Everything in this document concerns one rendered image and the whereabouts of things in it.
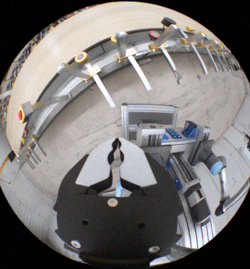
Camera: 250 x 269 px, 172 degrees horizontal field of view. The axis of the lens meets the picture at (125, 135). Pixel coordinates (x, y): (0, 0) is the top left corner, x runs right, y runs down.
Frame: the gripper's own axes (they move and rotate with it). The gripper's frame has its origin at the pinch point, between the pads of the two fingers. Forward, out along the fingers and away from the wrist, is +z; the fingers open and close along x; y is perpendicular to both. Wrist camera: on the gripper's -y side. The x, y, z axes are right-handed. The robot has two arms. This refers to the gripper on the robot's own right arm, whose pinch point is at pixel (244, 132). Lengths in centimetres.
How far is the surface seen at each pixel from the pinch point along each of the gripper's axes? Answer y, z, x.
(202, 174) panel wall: 160, 73, 116
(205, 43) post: -64, 31, -17
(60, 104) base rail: -3, 62, -140
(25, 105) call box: -11, 13, -126
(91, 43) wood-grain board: -43, 42, -101
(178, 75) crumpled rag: -20, 44, -46
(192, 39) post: -52, 28, -39
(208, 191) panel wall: 164, 16, 108
